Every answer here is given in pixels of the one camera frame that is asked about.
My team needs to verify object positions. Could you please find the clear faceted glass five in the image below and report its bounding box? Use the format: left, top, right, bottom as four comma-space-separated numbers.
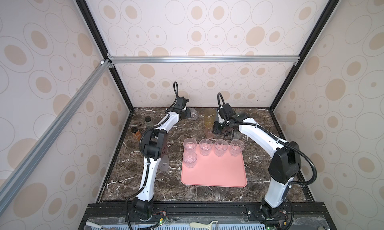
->
183, 138, 197, 152

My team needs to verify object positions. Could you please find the clear faceted glass three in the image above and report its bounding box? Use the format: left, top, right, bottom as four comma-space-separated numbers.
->
215, 139, 229, 157

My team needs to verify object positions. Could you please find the clear faceted glass four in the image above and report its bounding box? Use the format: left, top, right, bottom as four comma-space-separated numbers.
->
230, 139, 245, 156

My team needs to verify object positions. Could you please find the clear faceted glass one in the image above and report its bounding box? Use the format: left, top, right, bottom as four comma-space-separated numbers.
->
199, 139, 213, 156

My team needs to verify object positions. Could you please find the clear faceted glass two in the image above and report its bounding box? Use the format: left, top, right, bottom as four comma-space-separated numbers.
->
183, 151, 198, 168

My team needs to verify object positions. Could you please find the clear faceted glass six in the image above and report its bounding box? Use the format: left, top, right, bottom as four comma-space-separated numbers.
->
189, 108, 199, 121

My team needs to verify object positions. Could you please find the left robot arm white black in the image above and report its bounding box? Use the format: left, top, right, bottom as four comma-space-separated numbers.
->
132, 96, 191, 221

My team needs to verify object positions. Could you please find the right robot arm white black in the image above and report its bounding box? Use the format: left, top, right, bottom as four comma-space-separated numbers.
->
217, 103, 301, 210

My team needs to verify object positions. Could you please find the pink plastic tray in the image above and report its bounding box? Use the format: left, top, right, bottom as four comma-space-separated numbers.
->
181, 146, 247, 188

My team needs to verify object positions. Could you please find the yellow tall plastic tumbler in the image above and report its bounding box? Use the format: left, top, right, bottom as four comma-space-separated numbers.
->
204, 108, 217, 133

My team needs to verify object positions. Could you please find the small clear round cup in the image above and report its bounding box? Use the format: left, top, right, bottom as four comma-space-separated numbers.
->
233, 131, 243, 140

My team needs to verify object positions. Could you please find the small pink plastic cup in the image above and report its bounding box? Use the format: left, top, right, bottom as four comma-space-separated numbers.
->
205, 128, 215, 139

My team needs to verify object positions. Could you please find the chopped parsley spice jar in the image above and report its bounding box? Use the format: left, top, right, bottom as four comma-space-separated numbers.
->
145, 116, 154, 129

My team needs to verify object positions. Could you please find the red sweet pepper spice jar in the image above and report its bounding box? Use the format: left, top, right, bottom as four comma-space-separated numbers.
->
131, 126, 142, 142

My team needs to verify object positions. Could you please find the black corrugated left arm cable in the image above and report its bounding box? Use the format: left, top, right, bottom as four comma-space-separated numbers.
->
125, 81, 181, 230

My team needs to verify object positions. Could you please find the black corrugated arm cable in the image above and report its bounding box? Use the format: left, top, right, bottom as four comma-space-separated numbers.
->
125, 81, 181, 230
216, 92, 318, 187

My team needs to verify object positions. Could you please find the aluminium frame rail back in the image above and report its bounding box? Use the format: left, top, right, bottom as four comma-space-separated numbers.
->
101, 55, 300, 66

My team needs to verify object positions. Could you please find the aluminium frame rail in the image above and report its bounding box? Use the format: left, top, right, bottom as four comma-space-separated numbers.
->
1, 59, 111, 214
101, 55, 300, 66

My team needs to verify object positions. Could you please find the aluminium frame rail left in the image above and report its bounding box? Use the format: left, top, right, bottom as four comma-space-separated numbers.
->
1, 59, 111, 214

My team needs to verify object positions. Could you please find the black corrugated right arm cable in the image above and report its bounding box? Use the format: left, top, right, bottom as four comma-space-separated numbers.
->
216, 92, 318, 187

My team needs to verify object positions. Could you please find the cream plastic handle tool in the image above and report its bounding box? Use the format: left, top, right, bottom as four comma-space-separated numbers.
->
189, 221, 219, 230

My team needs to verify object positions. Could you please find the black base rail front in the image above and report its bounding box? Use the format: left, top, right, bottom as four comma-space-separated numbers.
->
78, 202, 336, 230

